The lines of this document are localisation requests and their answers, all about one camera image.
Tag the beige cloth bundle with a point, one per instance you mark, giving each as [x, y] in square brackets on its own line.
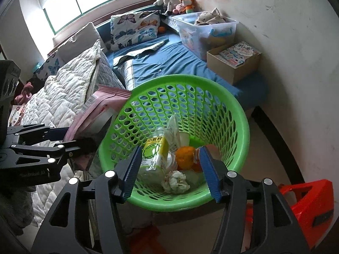
[209, 17]

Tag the person's left forearm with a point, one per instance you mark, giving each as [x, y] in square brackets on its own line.
[16, 206]

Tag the small orange ball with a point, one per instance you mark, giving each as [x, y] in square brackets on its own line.
[162, 30]

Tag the clear plastic bag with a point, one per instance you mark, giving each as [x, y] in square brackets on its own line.
[173, 132]

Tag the grey pillow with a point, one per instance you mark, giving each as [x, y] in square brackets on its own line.
[79, 41]

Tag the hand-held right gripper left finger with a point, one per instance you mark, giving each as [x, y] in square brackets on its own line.
[132, 174]

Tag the red plastic stool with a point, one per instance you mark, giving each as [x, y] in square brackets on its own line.
[304, 198]

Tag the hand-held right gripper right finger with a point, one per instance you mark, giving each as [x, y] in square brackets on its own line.
[209, 174]

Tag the blue bedsheet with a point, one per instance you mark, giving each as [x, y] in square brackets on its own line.
[180, 60]

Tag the cardboard box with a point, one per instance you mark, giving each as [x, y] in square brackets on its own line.
[225, 68]

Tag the white quilt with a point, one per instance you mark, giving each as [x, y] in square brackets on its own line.
[66, 92]

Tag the white tissue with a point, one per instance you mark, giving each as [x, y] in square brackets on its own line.
[174, 181]

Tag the butterfly print pillow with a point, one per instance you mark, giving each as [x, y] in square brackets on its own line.
[53, 64]
[132, 29]

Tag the clear storage box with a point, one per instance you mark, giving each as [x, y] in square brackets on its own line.
[190, 37]

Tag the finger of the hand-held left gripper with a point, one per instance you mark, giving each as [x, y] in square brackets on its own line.
[59, 133]
[76, 148]

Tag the pink plush toy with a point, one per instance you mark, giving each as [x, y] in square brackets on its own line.
[178, 9]

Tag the clear plastic cup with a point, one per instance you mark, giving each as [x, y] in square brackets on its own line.
[194, 178]

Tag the green plastic basket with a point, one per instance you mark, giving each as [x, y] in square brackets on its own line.
[242, 129]

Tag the pink clothing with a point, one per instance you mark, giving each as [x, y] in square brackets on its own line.
[25, 92]

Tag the orange fox plush toy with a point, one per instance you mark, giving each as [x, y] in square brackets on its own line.
[187, 4]

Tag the orange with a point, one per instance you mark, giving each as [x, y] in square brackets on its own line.
[185, 157]

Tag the patterned blue cloth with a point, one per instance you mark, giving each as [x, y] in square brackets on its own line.
[148, 49]

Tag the grey plush toy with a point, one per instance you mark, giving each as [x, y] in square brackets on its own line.
[159, 1]

